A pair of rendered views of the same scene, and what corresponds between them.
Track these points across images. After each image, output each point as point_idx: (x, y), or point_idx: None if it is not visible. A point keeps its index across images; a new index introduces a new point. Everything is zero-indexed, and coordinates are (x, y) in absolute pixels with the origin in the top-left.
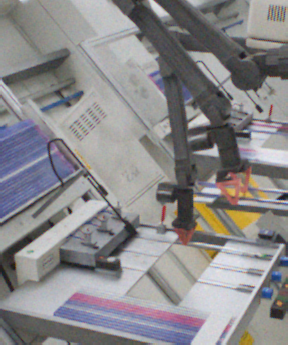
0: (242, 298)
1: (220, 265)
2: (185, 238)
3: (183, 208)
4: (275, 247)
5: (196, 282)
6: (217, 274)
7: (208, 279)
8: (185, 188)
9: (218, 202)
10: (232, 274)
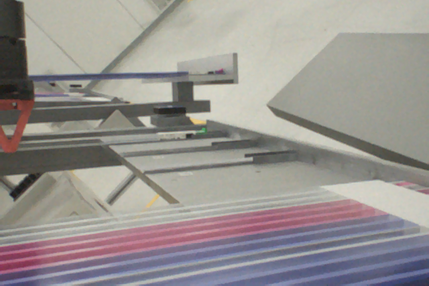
0: (298, 168)
1: (146, 153)
2: (6, 137)
3: (7, 41)
4: (196, 129)
5: (146, 174)
6: (167, 160)
7: (165, 165)
8: None
9: (13, 111)
10: (196, 155)
